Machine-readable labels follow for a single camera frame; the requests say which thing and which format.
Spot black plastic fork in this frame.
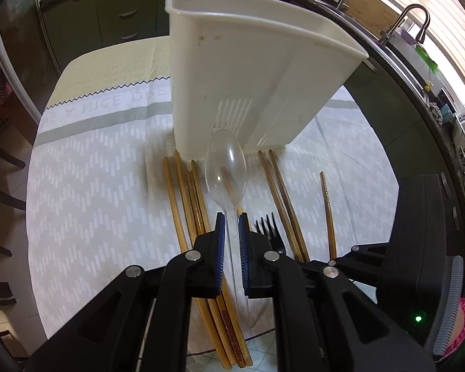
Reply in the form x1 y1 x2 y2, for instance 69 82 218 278
255 213 286 255

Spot white patterned table cloth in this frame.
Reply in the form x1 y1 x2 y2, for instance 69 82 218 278
27 78 399 336

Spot green kitchen cabinets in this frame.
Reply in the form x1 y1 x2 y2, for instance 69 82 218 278
40 0 170 71

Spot clear plastic spoon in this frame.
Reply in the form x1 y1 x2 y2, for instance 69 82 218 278
205 129 249 312

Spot wooden cutting board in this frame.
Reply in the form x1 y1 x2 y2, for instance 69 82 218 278
343 0 399 38

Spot white plastic utensil holder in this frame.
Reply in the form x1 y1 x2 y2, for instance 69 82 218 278
165 0 368 160

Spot steel kitchen faucet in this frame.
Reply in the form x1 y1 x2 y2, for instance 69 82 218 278
379 3 431 45

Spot yellow table mat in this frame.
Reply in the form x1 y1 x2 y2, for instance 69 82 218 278
46 36 170 109

